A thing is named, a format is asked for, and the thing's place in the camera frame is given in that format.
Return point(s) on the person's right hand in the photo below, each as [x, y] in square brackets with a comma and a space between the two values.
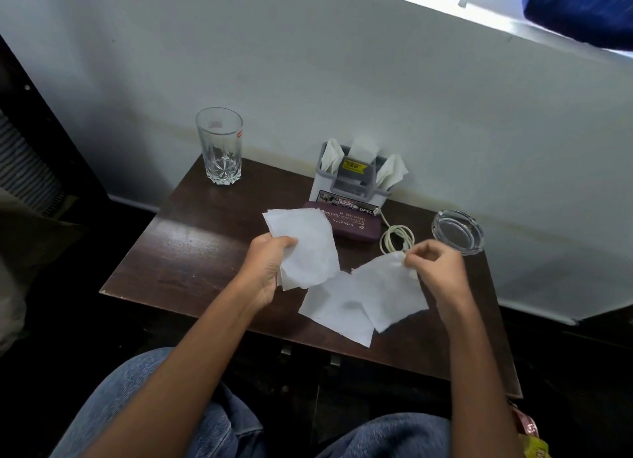
[442, 275]

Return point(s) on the person's left hand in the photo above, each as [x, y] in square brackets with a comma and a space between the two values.
[259, 272]

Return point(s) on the person's left thumb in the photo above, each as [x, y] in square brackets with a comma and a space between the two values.
[283, 245]

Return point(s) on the person's right thumb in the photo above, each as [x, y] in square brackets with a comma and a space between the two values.
[416, 267]

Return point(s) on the white paper napkin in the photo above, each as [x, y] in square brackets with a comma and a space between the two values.
[388, 294]
[309, 247]
[336, 309]

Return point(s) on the person's right forearm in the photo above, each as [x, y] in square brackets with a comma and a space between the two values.
[482, 383]

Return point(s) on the person's left forearm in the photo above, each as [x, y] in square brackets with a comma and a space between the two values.
[173, 378]

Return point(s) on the clear glass ashtray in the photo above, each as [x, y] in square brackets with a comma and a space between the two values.
[457, 233]

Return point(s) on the purple case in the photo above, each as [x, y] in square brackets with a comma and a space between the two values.
[353, 225]

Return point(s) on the grey napkin holder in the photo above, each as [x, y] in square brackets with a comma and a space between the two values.
[348, 191]

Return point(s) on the folded white napkin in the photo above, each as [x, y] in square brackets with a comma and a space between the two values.
[363, 151]
[391, 171]
[330, 156]

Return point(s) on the clear drinking glass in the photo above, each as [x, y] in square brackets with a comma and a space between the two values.
[220, 146]

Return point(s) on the person's right leg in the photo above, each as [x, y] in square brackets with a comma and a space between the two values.
[390, 438]

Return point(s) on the person's leg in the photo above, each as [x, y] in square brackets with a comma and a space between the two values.
[390, 438]
[217, 423]

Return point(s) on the person's left leg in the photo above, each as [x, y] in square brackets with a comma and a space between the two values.
[217, 423]

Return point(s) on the yellow packet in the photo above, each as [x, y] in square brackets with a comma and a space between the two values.
[534, 448]

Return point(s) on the beige cushion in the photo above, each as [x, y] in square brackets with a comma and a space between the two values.
[24, 255]

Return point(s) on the dark wooden furniture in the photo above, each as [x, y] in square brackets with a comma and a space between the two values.
[44, 141]

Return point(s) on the blue cloth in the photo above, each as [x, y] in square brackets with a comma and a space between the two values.
[578, 8]

